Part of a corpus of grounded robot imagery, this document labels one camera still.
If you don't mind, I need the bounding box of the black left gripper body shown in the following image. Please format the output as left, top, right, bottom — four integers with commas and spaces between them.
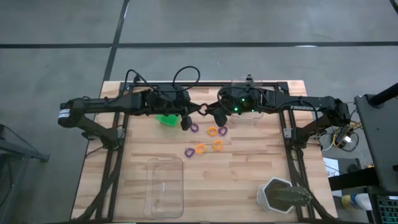
161, 90, 192, 131

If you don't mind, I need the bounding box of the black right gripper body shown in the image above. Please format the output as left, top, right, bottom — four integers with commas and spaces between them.
213, 87, 248, 128

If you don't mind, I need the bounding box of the small clear plastic bin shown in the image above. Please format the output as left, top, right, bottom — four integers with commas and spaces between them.
230, 78, 265, 123

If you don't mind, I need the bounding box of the green plastic basket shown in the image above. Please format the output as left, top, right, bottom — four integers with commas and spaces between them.
154, 113, 180, 128

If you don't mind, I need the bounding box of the large clear plastic bin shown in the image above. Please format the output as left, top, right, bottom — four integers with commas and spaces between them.
142, 157, 185, 220

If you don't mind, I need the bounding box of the white hexagonal plant pot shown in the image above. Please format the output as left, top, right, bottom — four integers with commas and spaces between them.
256, 176, 296, 215

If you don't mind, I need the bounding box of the green cactus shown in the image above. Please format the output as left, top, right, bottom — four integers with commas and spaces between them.
271, 185, 313, 208

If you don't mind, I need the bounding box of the black power strip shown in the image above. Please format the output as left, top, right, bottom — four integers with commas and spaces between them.
337, 124, 353, 146

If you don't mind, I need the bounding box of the white paper sheet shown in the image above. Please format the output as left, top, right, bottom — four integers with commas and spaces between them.
323, 157, 341, 179

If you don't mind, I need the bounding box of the black shelf bar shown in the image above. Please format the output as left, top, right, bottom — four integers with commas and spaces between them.
328, 167, 379, 191

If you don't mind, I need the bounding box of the dark grey monitor back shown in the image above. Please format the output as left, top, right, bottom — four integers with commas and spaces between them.
354, 93, 398, 192

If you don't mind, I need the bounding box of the black round pole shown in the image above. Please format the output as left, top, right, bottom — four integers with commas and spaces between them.
368, 82, 398, 107

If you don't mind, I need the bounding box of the white plastic bottle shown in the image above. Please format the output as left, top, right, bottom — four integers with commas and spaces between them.
341, 192, 373, 212

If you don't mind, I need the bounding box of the dark metal stand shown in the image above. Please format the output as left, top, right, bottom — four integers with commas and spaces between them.
0, 123, 50, 224

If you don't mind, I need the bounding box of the lit keyboard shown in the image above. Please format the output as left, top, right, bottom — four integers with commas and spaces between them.
376, 195, 398, 224

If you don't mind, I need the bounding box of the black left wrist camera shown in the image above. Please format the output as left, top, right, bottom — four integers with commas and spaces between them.
169, 91, 185, 108

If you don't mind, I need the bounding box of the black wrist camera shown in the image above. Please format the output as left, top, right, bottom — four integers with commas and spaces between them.
169, 91, 185, 108
221, 92, 237, 109

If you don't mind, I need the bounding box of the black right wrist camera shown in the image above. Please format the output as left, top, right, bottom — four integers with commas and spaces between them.
221, 92, 237, 109

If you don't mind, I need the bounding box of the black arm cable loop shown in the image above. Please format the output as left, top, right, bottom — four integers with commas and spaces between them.
123, 68, 162, 94
172, 65, 201, 93

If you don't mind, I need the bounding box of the yellow cable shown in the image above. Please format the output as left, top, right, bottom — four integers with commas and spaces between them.
331, 121, 363, 149

